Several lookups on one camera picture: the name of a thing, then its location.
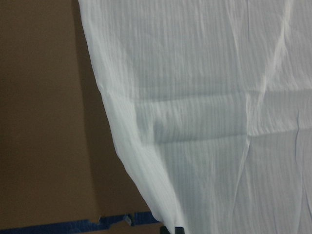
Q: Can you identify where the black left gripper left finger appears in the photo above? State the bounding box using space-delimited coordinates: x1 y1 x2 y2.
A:
159 226 170 234

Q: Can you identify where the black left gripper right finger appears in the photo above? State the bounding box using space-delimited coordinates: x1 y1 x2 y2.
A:
175 227 185 234

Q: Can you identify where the light blue button shirt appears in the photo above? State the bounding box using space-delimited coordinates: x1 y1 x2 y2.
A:
79 0 312 234

